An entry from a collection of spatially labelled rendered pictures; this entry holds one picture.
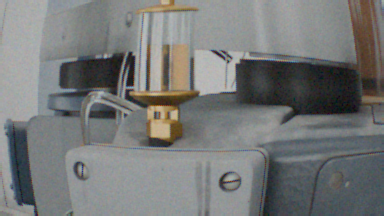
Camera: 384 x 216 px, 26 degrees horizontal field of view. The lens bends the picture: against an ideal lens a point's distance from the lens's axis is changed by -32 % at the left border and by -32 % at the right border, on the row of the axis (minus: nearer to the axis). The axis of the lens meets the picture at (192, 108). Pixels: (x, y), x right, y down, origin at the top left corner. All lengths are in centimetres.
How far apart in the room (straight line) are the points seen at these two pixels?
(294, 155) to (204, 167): 6
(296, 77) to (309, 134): 11
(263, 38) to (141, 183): 18
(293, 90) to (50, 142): 37
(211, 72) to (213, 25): 509
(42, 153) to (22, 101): 518
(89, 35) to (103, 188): 39
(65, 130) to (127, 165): 47
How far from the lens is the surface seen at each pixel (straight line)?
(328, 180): 43
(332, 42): 55
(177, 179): 39
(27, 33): 605
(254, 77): 55
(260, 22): 55
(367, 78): 92
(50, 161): 87
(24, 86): 604
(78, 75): 90
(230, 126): 48
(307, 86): 54
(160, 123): 47
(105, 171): 39
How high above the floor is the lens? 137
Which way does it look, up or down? 3 degrees down
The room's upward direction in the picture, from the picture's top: straight up
